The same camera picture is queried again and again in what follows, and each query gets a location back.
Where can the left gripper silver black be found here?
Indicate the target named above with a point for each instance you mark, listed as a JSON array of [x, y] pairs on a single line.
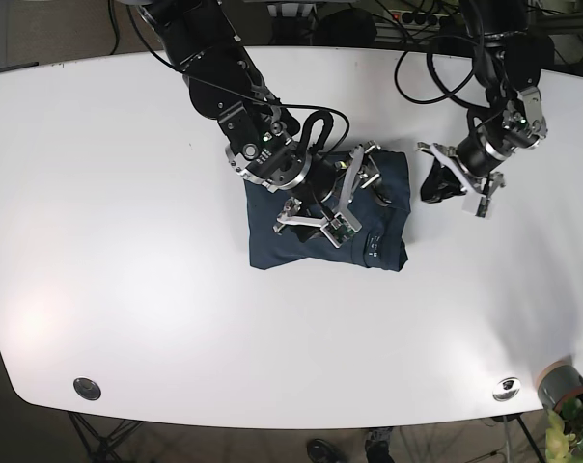
[[469, 170]]

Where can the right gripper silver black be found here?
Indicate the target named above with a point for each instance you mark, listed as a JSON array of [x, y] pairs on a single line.
[[319, 205]]

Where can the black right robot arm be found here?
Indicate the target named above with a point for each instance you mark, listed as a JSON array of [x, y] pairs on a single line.
[[268, 146]]

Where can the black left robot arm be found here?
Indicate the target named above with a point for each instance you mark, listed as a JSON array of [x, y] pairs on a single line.
[[507, 64]]

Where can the right silver table grommet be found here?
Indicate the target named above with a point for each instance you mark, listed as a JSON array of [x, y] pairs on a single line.
[[506, 389]]

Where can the silver table grommet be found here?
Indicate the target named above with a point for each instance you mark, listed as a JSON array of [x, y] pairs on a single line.
[[506, 389], [87, 388]]

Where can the grey plant pot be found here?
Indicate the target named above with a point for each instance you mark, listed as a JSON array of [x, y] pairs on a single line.
[[559, 382]]

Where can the green potted plant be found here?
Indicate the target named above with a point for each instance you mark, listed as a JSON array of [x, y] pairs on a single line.
[[564, 435]]

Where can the left silver table grommet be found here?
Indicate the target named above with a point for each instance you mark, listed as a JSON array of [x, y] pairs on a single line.
[[87, 388]]

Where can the black folding table legs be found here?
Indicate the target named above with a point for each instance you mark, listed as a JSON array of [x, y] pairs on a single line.
[[103, 448]]

